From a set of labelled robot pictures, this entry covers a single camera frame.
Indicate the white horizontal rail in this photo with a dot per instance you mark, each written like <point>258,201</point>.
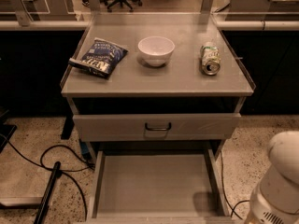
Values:
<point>222,25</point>

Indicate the grey drawer cabinet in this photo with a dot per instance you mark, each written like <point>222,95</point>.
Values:
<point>180,87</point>

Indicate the white bowl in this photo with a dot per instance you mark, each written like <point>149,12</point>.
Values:
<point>156,50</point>

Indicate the grey top drawer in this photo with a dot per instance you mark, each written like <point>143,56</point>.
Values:
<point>152,127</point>

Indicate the black metal bar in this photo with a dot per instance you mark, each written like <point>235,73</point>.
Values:
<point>43,207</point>

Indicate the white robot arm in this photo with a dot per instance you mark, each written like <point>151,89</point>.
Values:
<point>275,199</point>

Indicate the green soda can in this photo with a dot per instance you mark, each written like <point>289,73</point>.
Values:
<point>210,59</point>

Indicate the grey drawer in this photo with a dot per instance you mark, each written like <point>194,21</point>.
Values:
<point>157,189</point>
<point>152,127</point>

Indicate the blue chip bag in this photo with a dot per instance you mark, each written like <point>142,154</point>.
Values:
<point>100,59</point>

